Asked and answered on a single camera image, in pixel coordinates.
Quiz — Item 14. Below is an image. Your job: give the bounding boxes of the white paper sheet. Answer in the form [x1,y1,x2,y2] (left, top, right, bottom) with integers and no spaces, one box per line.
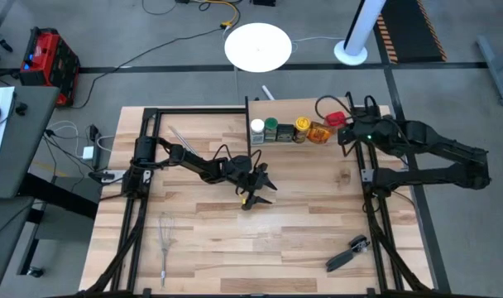
[0,85,16,155]

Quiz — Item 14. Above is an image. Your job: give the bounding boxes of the white-lid bagel seasoning jar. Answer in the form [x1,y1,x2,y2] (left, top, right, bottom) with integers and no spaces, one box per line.
[249,118,266,146]

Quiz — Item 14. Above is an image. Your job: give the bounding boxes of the black metal table frame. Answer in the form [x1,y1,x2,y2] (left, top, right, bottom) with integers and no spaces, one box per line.
[85,106,434,298]

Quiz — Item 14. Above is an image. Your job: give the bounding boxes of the black floor cable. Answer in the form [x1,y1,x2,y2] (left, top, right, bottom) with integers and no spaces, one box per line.
[71,26,228,111]

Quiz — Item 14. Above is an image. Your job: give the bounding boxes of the yellow floor cable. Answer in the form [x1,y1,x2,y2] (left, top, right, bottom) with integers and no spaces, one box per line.
[201,0,241,30]

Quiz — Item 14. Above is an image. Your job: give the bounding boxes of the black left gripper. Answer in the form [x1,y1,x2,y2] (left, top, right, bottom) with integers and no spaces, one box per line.
[236,162,279,211]

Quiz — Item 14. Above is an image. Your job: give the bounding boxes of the green-lid spice jar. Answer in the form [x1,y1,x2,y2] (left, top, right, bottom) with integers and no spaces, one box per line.
[263,117,279,143]

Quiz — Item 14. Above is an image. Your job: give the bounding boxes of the yellow-lid brown spice jar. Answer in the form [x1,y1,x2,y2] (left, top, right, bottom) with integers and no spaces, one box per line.
[293,116,312,144]

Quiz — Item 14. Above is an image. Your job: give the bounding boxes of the red-lid smoked paprika tin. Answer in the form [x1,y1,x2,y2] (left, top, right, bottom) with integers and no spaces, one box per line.
[324,111,347,127]

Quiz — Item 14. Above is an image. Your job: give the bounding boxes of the black can opener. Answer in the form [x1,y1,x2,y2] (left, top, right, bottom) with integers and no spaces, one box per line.
[324,234,372,273]

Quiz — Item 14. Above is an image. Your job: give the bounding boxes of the metal wire whisk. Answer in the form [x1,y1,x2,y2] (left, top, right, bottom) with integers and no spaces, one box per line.
[158,213,178,289]

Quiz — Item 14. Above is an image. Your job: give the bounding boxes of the wooden shelf with black frame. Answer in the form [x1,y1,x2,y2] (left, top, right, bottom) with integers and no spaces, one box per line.
[244,94,359,163]

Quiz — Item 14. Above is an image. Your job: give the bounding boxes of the black mat with orange stripes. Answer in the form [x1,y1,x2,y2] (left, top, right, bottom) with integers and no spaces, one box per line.
[373,0,448,65]

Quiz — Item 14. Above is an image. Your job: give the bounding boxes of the black-lid green spice tin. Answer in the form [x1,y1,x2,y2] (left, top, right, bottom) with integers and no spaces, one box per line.
[275,123,296,143]

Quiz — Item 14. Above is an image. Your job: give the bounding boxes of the white and black pillar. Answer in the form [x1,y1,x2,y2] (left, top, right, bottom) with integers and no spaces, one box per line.
[333,0,388,67]

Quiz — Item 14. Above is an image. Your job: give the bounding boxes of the white round disc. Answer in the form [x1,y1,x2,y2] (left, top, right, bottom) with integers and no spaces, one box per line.
[224,22,294,74]

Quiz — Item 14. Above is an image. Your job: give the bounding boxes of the red and black toolbox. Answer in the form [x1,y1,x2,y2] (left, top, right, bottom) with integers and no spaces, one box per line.
[19,26,81,108]

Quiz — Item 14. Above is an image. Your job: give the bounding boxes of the black desk leg with caster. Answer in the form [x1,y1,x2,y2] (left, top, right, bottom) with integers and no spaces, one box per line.
[16,206,48,279]

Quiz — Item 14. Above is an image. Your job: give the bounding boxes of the white floor cable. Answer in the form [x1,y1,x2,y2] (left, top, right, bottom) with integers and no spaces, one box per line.
[291,36,347,47]

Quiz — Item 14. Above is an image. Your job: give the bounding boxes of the grey desk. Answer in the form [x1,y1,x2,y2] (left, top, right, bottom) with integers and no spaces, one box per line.
[0,196,37,293]
[0,85,61,199]

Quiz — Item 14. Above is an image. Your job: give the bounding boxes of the grey metal table leg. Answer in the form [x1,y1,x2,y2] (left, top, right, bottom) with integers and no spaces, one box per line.
[477,35,503,107]

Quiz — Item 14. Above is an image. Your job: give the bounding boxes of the silver metal tongs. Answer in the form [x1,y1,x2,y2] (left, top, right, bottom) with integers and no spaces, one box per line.
[168,125,201,158]

